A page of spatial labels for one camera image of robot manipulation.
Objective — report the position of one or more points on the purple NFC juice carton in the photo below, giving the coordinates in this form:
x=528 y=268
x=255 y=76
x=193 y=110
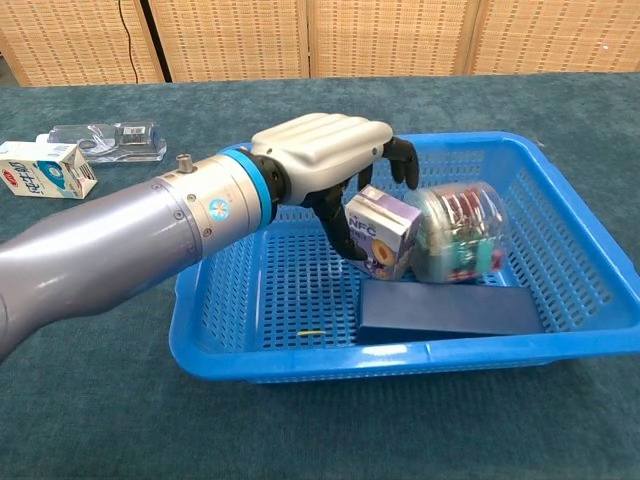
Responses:
x=385 y=235

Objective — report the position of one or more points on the white blue milk carton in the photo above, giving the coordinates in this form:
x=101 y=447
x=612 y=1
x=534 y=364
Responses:
x=35 y=175

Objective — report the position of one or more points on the black stand pole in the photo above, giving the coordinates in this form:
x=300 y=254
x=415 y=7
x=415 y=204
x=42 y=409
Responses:
x=155 y=45

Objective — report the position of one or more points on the bamboo folding screen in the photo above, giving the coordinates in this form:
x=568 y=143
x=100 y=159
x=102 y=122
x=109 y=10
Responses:
x=225 y=40

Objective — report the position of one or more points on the blue plastic perforated basket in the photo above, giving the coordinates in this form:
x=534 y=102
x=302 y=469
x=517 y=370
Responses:
x=350 y=360

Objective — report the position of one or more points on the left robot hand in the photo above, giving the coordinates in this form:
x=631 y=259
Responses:
x=320 y=150

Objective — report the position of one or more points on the teal table cloth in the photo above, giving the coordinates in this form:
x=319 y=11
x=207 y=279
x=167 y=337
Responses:
x=100 y=400

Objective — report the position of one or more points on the small yellow stick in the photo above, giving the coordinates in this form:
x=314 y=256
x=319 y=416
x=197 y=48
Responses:
x=312 y=332

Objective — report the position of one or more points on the dark blue rectangular box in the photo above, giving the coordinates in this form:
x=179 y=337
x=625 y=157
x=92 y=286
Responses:
x=450 y=310

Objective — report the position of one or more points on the clear water bottle white cap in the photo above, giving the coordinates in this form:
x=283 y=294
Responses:
x=110 y=145

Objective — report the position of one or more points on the clear jar of binder clips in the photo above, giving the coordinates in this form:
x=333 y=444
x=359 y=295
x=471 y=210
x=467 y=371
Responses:
x=460 y=235

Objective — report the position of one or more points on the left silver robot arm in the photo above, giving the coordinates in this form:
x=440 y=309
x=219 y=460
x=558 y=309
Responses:
x=125 y=235

